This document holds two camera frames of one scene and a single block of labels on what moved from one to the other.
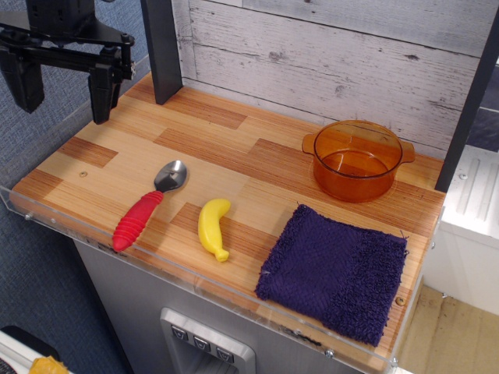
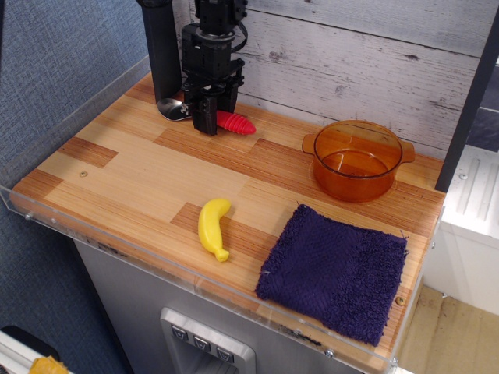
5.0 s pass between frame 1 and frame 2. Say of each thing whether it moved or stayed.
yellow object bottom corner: stayed
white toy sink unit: stayed
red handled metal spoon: moved
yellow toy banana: stayed
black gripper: moved
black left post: stayed
